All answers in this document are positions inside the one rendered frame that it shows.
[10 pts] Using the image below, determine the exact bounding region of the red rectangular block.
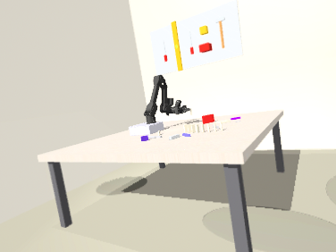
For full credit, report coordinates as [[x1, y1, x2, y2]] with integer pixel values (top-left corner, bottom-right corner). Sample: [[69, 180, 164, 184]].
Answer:
[[202, 114, 214, 124]]

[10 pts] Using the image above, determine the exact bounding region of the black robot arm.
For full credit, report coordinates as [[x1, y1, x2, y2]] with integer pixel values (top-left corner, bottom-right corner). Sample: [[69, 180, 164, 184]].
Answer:
[[144, 75, 181, 124]]

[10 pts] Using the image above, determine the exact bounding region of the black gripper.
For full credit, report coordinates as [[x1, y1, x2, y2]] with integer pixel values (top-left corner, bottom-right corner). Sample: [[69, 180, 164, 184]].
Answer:
[[172, 105, 191, 115]]

